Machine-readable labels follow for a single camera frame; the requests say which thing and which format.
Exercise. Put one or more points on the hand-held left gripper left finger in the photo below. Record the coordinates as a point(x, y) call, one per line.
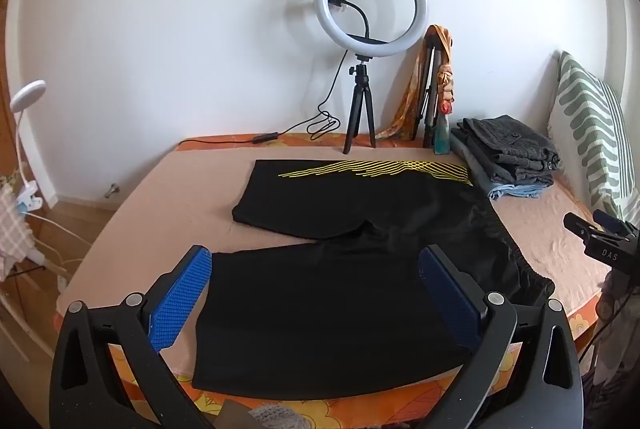
point(180, 299)

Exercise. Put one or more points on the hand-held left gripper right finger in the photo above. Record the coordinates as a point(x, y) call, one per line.
point(445, 304)

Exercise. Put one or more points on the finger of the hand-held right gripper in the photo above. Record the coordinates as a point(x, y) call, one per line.
point(612, 223)
point(595, 249)

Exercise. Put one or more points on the black pants with yellow print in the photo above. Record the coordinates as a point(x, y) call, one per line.
point(325, 299)

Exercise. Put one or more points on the dark clothing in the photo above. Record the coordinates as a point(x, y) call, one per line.
point(617, 339)

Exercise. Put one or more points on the green striped pillow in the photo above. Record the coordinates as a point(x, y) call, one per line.
point(590, 129)

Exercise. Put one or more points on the pile of grey folded clothes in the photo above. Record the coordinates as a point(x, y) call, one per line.
point(515, 191)

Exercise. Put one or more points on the pink blanket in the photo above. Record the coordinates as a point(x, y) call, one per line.
point(165, 189)

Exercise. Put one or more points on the metal door stopper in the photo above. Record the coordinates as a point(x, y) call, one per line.
point(111, 191)

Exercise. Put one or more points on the dark grey folded jeans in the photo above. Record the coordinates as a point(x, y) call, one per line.
point(510, 139)

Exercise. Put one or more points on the stack of folded grey clothes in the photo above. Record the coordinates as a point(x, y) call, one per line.
point(482, 169)

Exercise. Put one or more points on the grey crocheted item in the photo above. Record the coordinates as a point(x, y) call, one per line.
point(277, 419)

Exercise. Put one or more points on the checked cloth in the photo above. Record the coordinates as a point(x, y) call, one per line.
point(12, 229)

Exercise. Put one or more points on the black tripod leg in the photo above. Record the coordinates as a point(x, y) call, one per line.
point(431, 109)

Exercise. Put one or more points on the black mini tripod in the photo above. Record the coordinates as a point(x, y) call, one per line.
point(359, 84)

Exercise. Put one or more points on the orange patterned scarf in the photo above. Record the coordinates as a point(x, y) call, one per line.
point(440, 36)

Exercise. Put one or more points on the white clip desk lamp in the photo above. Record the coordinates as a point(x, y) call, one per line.
point(27, 95)

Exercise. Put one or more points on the wooden door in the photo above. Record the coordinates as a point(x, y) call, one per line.
point(6, 109)

